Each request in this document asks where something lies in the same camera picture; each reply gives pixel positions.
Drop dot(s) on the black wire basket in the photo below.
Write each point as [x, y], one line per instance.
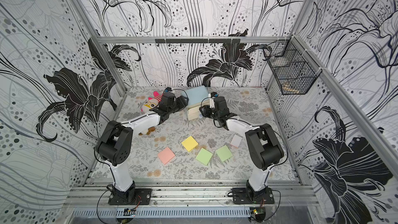
[290, 66]

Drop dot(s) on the yellow sticky note pad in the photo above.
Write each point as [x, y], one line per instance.
[189, 143]

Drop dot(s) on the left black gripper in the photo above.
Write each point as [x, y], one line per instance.
[182, 103]

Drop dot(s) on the left green sticky note pad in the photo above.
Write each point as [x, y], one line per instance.
[204, 156]

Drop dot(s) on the green sticky note pad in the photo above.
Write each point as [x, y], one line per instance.
[224, 153]
[204, 156]

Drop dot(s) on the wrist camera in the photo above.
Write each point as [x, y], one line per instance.
[168, 90]
[212, 96]

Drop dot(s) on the pale pink sticky note pad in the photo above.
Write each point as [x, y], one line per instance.
[236, 141]

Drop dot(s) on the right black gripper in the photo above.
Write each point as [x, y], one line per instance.
[207, 110]

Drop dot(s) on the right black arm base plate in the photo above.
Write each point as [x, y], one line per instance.
[241, 196]

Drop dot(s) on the blue wooden drawer box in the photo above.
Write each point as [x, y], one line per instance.
[197, 97]

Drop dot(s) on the white slotted cable duct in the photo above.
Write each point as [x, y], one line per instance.
[185, 212]

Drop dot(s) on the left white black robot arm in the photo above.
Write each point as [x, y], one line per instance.
[114, 147]

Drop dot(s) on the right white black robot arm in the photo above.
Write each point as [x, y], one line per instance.
[264, 147]

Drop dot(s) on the pink white owl plush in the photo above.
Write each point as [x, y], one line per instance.
[151, 102]

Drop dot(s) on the small brown dog plush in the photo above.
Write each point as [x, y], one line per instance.
[148, 131]

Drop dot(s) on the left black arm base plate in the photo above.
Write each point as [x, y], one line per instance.
[133, 196]

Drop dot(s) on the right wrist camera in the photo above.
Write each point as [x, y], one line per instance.
[212, 96]

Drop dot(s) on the right green sticky note pad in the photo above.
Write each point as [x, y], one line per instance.
[224, 153]

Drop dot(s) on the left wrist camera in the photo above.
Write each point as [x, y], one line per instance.
[168, 90]

